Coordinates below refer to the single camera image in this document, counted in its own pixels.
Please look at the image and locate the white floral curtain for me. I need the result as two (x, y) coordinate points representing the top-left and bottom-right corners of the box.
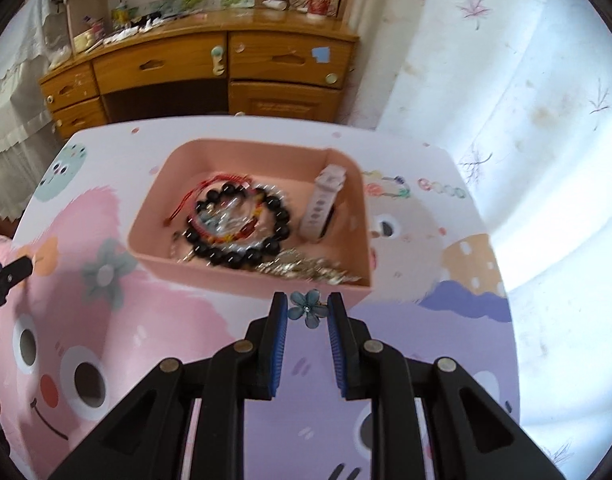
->
(341, 0), (612, 479)

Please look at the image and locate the wooden desk with drawers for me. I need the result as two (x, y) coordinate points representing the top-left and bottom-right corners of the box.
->
(39, 9), (358, 139)

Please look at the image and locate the pink plastic tray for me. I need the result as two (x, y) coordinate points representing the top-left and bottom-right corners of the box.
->
(128, 139), (372, 307)

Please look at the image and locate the red string bangle bracelet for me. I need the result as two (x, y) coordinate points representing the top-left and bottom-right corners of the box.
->
(163, 173), (278, 246)

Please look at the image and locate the black bead bracelet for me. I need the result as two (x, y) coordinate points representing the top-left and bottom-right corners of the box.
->
(184, 182), (292, 269)

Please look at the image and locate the blue flower hair clip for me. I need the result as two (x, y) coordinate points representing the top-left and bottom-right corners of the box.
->
(287, 289), (329, 330)

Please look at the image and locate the white lace bed cover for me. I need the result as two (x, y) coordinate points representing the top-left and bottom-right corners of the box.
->
(0, 0), (71, 220)

